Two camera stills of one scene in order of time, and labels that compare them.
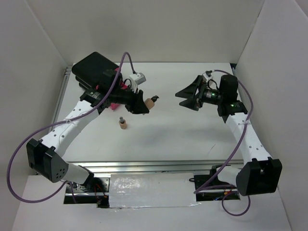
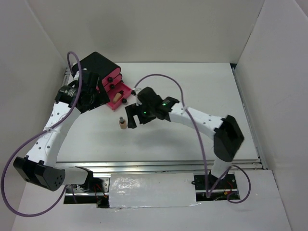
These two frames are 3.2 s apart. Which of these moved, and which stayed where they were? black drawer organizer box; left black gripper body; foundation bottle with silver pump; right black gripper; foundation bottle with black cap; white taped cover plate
Moved: left black gripper body; right black gripper; foundation bottle with black cap
Stayed: foundation bottle with silver pump; black drawer organizer box; white taped cover plate
